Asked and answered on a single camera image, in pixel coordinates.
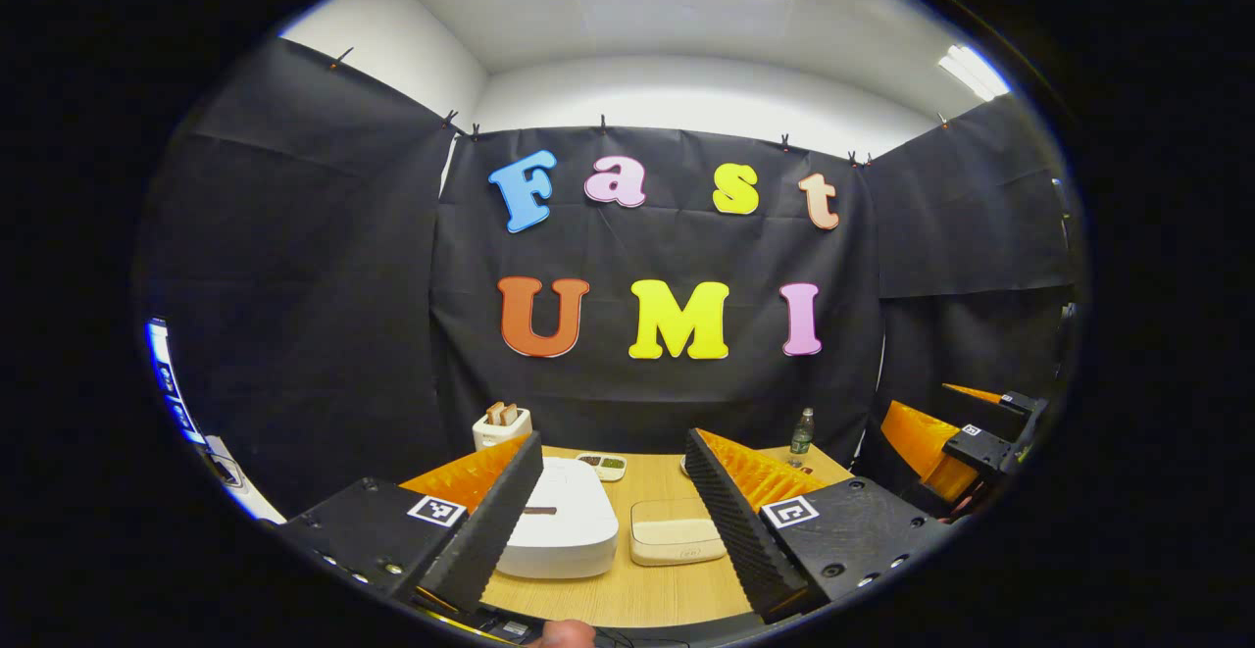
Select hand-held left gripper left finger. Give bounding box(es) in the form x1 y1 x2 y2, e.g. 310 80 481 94
282 432 545 616

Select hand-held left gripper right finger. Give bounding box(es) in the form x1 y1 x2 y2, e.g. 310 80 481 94
684 428 952 622

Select clear dish of rice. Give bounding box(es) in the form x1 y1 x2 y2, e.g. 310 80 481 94
630 499 728 568

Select white rice cooker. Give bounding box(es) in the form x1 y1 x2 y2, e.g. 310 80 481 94
495 457 621 580

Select white toaster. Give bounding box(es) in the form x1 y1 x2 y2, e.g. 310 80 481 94
473 401 533 451

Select small ceiling light panel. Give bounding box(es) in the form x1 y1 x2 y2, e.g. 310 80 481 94
938 44 1011 102

